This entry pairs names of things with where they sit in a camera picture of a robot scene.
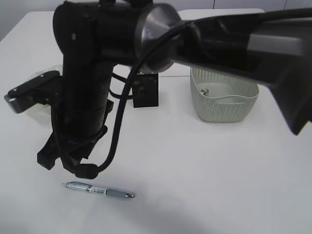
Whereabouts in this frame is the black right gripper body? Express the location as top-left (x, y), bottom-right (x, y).
top-left (37, 62), bottom-right (114, 179)

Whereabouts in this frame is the blue clip grey grip pen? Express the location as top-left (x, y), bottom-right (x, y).
top-left (62, 181), bottom-right (136, 199)

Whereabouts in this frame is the large paper ball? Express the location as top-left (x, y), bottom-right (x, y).
top-left (199, 87), bottom-right (209, 97)

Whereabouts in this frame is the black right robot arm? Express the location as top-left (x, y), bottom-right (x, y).
top-left (37, 0), bottom-right (312, 179)

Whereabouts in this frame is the pale green wavy plate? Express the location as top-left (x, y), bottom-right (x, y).
top-left (26, 64), bottom-right (63, 115)

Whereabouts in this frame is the black mesh pen holder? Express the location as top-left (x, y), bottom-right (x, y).
top-left (132, 70), bottom-right (159, 108)

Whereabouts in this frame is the grey-green woven plastic basket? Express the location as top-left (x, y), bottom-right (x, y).
top-left (190, 67), bottom-right (259, 123)

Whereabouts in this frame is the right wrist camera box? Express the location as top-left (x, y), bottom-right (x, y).
top-left (4, 70), bottom-right (62, 114)

